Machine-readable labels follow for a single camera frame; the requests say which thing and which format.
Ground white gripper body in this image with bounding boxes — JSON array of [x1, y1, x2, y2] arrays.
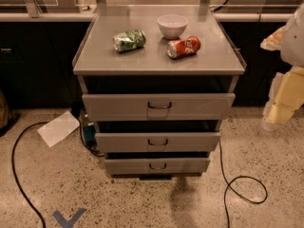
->
[[271, 66, 304, 112]]

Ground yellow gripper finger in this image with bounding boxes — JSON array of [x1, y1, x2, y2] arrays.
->
[[260, 27, 285, 51], [261, 103, 295, 131]]

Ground grey drawer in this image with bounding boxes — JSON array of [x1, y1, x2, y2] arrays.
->
[[83, 93, 235, 121], [104, 158, 210, 176], [95, 132, 220, 153]]

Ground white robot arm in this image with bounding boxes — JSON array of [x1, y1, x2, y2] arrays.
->
[[260, 5, 304, 131]]

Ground grey drawer cabinet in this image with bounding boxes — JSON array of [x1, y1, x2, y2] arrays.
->
[[71, 4, 248, 179]]

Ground grey bottom drawer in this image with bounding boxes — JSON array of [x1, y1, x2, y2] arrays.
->
[[104, 158, 210, 176]]

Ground grey top drawer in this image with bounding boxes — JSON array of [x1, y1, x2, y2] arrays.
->
[[83, 93, 235, 121]]

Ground red soda can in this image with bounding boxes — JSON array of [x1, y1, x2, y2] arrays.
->
[[167, 36, 201, 59]]

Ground white bowl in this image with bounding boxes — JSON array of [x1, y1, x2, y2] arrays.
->
[[158, 14, 188, 39]]

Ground green soda can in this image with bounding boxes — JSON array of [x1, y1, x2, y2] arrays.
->
[[113, 29, 146, 53]]

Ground blue power box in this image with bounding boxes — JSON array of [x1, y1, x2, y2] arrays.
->
[[83, 123, 96, 146]]

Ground white paper sheet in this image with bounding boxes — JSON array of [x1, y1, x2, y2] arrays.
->
[[38, 111, 80, 147]]

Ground blue tape marker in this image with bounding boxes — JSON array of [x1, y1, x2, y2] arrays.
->
[[52, 207, 87, 228]]

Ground brown bag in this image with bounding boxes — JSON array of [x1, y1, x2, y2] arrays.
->
[[0, 90, 13, 129]]

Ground black cable right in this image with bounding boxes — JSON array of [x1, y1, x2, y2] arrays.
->
[[218, 140, 269, 228]]

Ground black cable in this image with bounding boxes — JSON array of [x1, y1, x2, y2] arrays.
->
[[10, 121, 49, 228], [218, 140, 269, 228]]

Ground black cable left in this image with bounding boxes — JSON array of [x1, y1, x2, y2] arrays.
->
[[10, 121, 49, 228]]

